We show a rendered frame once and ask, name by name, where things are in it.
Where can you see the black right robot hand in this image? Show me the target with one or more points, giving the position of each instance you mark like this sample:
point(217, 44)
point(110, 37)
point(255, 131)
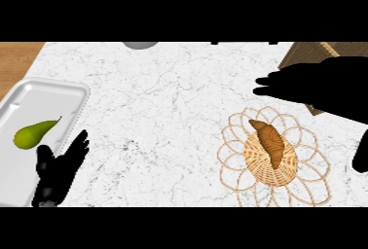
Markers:
point(326, 84)

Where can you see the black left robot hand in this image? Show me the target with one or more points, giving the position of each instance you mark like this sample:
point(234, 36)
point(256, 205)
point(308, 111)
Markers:
point(57, 171)

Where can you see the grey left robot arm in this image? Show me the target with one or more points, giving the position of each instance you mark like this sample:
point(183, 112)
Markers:
point(48, 204)

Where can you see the brown croissant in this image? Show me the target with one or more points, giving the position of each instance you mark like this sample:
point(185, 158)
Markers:
point(271, 142)

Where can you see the round wicker placemat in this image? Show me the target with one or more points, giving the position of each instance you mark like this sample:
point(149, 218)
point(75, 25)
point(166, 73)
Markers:
point(268, 173)

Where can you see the green pear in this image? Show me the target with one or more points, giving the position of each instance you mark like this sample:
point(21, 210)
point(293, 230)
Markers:
point(30, 135)

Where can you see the white rectangular tray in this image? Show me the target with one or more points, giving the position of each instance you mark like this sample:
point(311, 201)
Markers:
point(33, 103)

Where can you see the grey round object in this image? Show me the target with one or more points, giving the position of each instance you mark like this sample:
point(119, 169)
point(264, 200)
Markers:
point(140, 45)

